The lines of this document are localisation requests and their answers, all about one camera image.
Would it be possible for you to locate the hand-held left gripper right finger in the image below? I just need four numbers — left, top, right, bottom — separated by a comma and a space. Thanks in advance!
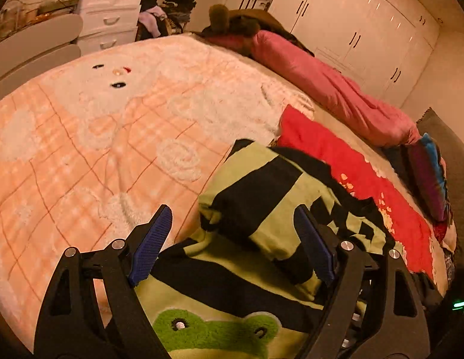
294, 204, 431, 359

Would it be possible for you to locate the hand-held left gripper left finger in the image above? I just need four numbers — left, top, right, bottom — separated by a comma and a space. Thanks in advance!
34, 204, 173, 359

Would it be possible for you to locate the green black striped frog sweater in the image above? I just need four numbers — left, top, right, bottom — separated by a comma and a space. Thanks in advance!
137, 138, 397, 359

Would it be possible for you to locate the pile of dark clothes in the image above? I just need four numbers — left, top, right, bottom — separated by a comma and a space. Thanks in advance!
137, 0, 197, 40

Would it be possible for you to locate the red floral quilt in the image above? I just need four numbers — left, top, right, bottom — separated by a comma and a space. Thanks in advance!
277, 105, 447, 296

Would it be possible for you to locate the peach plush blanket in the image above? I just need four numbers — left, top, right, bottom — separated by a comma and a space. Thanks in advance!
0, 34, 315, 352

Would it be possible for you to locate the beige bed sheet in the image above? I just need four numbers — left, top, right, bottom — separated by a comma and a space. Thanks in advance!
191, 34, 405, 180

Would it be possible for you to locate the multicolour striped pillow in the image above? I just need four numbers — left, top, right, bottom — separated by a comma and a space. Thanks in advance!
407, 133, 451, 223

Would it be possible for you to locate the pink duvet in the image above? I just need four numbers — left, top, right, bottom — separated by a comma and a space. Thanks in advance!
207, 30, 419, 148

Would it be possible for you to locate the grey padded headboard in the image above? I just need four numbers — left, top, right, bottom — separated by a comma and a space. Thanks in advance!
415, 107, 464, 307

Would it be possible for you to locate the dark brown cloth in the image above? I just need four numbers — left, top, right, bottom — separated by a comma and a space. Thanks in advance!
232, 9, 315, 57

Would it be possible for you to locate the white drawer cabinet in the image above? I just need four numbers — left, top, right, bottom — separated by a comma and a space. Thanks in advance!
75, 0, 146, 55

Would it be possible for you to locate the white glossy wardrobe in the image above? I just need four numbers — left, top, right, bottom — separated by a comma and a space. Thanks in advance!
267, 0, 440, 101

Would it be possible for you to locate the brown plush toy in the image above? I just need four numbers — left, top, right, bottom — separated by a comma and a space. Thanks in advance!
200, 4, 260, 38

